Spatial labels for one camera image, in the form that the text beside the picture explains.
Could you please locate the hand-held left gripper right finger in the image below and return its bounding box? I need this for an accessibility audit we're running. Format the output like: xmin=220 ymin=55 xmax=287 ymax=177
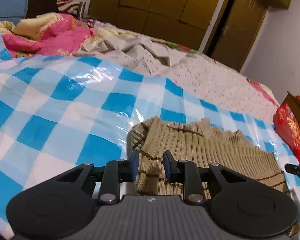
xmin=163 ymin=151 xmax=243 ymax=205

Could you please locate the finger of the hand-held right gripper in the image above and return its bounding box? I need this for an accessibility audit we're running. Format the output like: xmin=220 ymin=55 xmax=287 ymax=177
xmin=284 ymin=163 xmax=300 ymax=185

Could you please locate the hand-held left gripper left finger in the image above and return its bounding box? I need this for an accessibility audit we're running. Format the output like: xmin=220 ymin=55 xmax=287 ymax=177
xmin=55 ymin=150 xmax=140 ymax=205

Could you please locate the tan striped knit sweater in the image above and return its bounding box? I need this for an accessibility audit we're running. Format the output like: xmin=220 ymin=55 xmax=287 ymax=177
xmin=127 ymin=116 xmax=300 ymax=238

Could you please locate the red shopping bag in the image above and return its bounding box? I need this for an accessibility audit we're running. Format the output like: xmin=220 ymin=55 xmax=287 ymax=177
xmin=273 ymin=104 xmax=300 ymax=164

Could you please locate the wooden bedside desk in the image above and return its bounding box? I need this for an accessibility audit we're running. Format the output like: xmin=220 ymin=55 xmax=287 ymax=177
xmin=281 ymin=91 xmax=300 ymax=137

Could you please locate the white floral bedsheet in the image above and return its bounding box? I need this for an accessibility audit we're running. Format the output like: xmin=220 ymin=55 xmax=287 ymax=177
xmin=90 ymin=19 xmax=282 ymax=123

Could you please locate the blue checked plastic sheet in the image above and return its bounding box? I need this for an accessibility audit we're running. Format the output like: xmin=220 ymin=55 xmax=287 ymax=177
xmin=0 ymin=27 xmax=300 ymax=240

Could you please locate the beige cloth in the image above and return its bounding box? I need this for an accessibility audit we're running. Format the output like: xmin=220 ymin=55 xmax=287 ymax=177
xmin=81 ymin=27 xmax=188 ymax=68

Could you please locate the pink floral quilt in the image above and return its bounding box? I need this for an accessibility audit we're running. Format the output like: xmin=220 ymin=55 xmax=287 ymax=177
xmin=0 ymin=12 xmax=95 ymax=58

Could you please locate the brown wooden door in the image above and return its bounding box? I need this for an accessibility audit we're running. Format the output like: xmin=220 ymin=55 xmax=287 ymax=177
xmin=202 ymin=0 xmax=268 ymax=72

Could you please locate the brown wooden wardrobe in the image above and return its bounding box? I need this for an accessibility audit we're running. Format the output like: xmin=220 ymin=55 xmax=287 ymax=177
xmin=87 ymin=0 xmax=293 ymax=50

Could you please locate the red white striped cloth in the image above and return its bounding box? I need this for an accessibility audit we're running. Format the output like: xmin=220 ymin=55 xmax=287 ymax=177
xmin=57 ymin=0 xmax=86 ymax=18

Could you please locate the blue pillow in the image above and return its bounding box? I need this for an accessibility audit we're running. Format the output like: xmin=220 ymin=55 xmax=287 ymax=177
xmin=0 ymin=0 xmax=28 ymax=25

